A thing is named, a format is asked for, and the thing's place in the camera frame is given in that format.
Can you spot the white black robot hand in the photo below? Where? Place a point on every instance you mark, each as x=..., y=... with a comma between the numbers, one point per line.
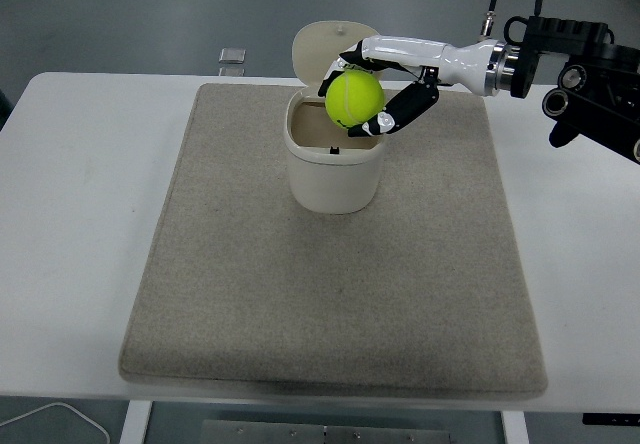
x=425, y=55

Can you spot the yellow-green tennis ball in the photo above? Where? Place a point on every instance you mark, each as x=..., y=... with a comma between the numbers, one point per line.
x=352, y=98

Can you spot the cream bin with hinged lid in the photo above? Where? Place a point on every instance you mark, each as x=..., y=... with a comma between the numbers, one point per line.
x=332, y=184

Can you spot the square metal floor plate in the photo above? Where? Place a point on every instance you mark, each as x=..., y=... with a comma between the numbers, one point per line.
x=231, y=71
x=232, y=55

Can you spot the beige fabric mat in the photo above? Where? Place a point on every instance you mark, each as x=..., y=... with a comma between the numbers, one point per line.
x=325, y=289

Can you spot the white table leg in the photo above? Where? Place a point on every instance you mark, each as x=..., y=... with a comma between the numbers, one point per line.
x=515, y=429
x=135, y=424

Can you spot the grey metal plate with screws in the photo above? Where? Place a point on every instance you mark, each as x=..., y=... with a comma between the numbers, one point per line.
x=280, y=434

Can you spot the black table control panel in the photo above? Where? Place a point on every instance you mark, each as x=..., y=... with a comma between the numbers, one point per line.
x=610, y=419

